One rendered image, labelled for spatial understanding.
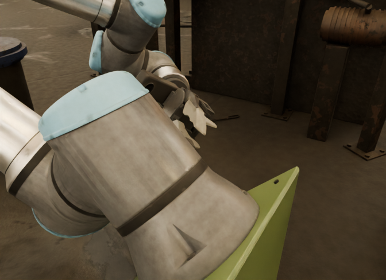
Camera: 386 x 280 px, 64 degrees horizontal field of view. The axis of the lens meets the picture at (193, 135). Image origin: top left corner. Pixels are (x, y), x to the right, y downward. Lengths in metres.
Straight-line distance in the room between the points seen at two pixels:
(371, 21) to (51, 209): 1.13
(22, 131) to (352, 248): 0.86
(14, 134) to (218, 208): 0.34
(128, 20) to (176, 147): 0.33
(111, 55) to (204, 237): 0.48
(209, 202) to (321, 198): 0.79
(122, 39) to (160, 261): 0.46
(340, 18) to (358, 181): 0.58
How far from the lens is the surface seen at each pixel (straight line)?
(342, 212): 1.11
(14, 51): 1.24
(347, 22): 1.29
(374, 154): 1.45
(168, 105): 0.64
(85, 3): 0.64
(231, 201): 0.39
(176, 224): 0.37
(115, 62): 0.73
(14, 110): 0.58
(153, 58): 0.78
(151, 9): 0.64
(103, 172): 0.38
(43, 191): 0.54
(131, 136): 0.37
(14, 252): 1.03
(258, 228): 0.38
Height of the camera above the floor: 0.70
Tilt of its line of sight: 30 degrees down
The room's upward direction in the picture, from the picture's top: straight up
